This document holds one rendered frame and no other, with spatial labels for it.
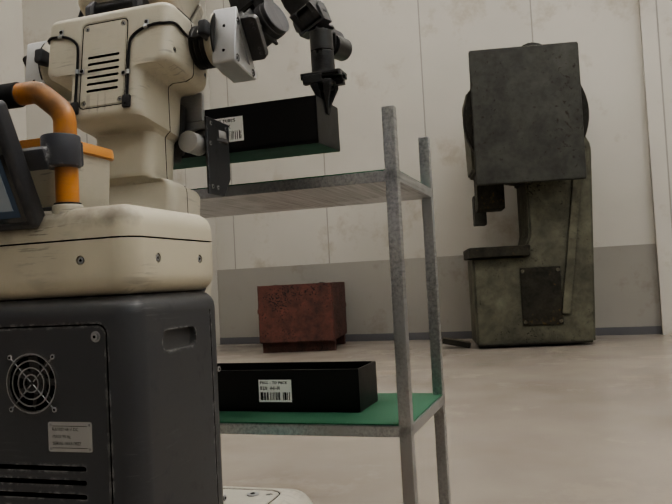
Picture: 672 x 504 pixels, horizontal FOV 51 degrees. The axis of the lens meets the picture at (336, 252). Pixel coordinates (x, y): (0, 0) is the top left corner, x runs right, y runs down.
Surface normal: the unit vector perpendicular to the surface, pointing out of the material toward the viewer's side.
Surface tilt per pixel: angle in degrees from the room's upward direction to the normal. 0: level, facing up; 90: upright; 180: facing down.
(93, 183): 92
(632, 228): 90
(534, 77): 90
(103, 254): 90
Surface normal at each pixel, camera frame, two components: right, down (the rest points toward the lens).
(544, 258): -0.11, -0.04
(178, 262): 0.95, -0.06
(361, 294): -0.32, -0.02
